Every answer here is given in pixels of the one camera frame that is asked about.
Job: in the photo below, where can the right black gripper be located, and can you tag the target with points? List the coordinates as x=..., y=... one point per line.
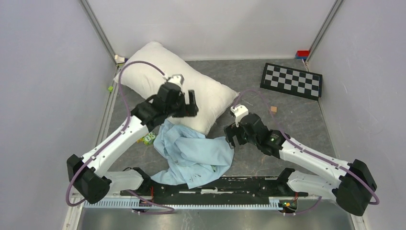
x=231, y=130

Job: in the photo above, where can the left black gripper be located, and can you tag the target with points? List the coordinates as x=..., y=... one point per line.
x=187, y=109

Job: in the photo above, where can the light blue pillowcase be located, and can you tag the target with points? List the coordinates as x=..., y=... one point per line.
x=193, y=159

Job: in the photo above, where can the white pillow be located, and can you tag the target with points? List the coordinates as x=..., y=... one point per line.
x=155, y=65

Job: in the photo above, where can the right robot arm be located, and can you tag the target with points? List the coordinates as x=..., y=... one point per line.
x=350, y=184

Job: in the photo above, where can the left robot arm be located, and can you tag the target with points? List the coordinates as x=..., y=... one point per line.
x=89, y=175

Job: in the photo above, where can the green toy block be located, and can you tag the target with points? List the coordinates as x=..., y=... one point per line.
x=149, y=138

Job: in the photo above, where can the white beige corner toy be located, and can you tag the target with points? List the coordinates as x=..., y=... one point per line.
x=119, y=60

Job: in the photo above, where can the black white checkerboard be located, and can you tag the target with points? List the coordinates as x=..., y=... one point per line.
x=292, y=81

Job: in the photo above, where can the red blue block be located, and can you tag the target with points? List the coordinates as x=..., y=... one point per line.
x=302, y=54

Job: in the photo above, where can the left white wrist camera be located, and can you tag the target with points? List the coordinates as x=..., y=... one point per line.
x=177, y=79

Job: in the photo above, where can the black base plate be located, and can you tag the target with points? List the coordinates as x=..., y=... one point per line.
x=227, y=190

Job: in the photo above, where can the light blue toothed rail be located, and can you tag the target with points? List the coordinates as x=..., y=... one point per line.
x=134, y=203

